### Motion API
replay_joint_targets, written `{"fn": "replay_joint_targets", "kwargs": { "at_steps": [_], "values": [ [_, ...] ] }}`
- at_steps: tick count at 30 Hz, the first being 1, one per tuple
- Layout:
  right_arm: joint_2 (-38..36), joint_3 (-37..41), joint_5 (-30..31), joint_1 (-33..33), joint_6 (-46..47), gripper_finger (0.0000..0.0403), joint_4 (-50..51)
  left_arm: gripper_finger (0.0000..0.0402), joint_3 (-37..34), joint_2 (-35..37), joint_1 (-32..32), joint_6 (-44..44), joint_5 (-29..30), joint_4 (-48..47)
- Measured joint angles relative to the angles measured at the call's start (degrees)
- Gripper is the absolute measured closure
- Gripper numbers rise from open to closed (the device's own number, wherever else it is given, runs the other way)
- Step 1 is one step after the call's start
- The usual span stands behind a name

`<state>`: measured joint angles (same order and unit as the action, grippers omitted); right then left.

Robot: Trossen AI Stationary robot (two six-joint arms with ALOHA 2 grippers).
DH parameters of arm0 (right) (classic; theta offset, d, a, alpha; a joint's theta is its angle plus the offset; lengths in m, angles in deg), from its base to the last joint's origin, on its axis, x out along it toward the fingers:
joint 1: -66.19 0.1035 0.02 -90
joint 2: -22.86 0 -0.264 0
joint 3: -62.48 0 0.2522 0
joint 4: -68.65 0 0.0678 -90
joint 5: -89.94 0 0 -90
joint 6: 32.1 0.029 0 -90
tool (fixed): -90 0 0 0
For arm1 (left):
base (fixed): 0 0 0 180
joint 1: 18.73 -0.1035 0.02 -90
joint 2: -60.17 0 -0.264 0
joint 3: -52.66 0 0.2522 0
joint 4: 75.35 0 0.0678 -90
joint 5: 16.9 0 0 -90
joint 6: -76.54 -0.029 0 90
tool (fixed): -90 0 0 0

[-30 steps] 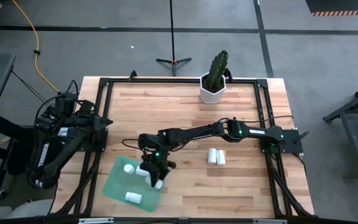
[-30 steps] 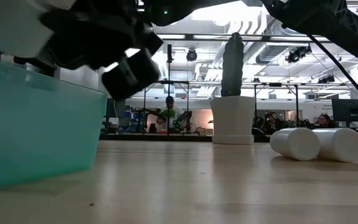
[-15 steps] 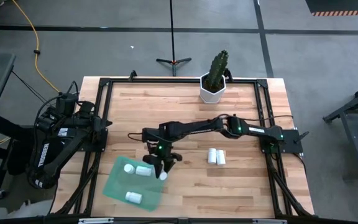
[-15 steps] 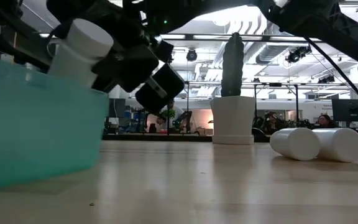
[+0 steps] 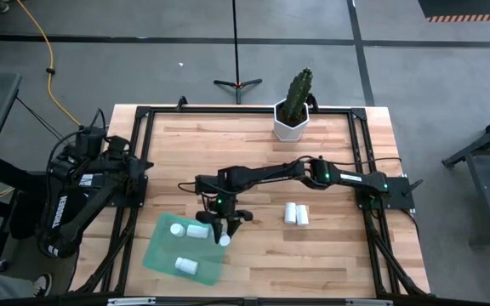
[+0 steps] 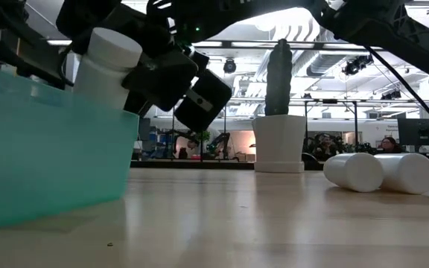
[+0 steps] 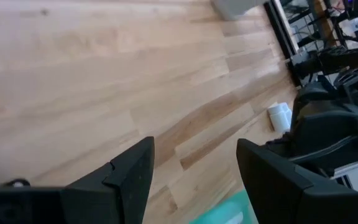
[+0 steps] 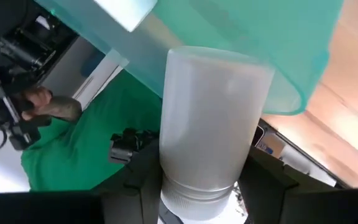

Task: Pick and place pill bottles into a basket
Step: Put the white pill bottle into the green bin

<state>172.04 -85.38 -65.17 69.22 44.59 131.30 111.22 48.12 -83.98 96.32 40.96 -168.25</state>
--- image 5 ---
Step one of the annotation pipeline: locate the person's black white shoe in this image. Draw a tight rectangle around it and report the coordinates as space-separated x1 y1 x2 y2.
31 273 54 298

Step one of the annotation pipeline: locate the black tripod stand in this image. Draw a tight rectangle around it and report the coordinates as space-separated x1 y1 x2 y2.
213 0 264 105

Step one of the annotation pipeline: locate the green cactus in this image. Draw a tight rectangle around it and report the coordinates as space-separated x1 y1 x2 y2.
279 67 314 127

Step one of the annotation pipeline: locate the black aluminium rig frame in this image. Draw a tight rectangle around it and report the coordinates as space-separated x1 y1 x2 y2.
72 96 431 298

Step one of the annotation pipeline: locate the yellow extension cable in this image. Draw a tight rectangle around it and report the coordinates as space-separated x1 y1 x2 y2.
14 0 83 128

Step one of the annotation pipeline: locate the white hexagonal plant pot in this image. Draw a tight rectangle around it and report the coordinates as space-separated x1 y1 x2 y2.
272 99 311 143

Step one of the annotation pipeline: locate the translucent green plastic basket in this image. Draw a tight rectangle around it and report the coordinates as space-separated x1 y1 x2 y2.
141 212 229 286

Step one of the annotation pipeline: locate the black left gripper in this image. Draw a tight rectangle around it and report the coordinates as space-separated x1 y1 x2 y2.
103 154 155 178

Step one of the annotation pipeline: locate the black chair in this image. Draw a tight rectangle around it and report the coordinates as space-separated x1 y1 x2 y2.
9 169 59 241

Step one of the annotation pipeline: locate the black mat with striped edge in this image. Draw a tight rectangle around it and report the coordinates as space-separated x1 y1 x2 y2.
417 0 490 23

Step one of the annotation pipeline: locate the thin black floor cable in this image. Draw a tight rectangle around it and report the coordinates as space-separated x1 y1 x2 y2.
14 96 66 141

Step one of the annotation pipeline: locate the dark metal cart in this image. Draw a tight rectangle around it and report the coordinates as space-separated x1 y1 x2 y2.
442 108 490 247

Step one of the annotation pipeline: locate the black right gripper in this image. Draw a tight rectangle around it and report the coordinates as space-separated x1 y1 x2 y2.
195 208 255 245

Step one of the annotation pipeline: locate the silver metal bracket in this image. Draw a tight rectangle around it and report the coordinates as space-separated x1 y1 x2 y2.
345 298 394 306
107 297 157 306

